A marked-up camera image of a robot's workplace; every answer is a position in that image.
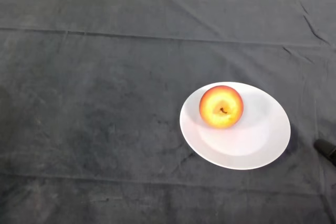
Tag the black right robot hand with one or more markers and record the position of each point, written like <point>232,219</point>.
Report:
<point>326,147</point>

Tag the red yellow apple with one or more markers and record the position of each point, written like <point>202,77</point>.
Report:
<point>221,108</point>

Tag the white round plate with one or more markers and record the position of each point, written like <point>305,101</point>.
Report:
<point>244,145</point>

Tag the dark grey cloth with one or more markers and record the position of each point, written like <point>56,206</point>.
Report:
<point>78,77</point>

